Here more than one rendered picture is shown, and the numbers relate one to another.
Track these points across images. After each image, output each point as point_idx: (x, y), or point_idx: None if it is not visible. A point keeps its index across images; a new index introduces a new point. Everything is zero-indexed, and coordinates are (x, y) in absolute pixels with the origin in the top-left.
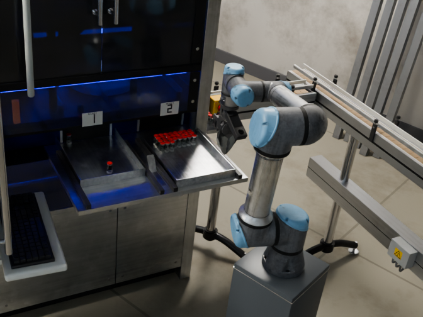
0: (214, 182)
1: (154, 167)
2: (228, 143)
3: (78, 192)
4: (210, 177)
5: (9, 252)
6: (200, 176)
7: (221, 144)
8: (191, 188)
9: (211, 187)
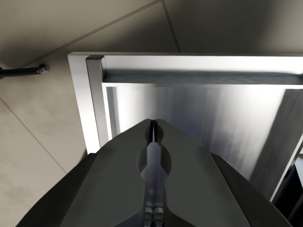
0: (186, 64)
1: (299, 163)
2: (139, 165)
3: None
4: (196, 79)
5: None
6: (239, 83)
7: (218, 162)
8: (268, 59)
9: (197, 53)
